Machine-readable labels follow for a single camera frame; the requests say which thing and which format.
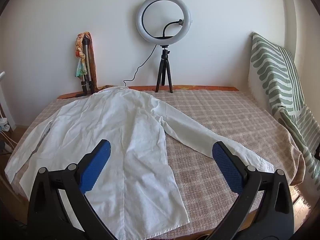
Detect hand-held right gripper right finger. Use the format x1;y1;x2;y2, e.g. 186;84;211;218
207;141;295;240

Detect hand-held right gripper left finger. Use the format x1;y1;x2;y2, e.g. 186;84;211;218
27;139;118;240

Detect white trousers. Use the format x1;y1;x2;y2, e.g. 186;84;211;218
4;87;275;238

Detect beige checked blanket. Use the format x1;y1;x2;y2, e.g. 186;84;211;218
5;89;307;240

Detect white power strip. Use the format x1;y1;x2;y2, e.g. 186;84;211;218
0;117;11;132

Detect silver folded tripod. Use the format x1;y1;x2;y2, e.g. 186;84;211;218
75;36;96;98

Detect green striped cushion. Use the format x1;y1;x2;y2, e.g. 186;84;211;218
249;32;320;185

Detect colourful patterned scarf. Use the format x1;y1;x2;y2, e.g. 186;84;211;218
74;32;97;90

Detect black mini tripod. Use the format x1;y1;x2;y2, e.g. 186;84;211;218
155;45;174;93

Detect black gooseneck phone holder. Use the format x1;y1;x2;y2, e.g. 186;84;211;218
162;19;185;38

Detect black ring light cable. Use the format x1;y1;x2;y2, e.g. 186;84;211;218
122;45;158;88

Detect white ring light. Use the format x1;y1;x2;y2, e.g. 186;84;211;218
136;0;194;47

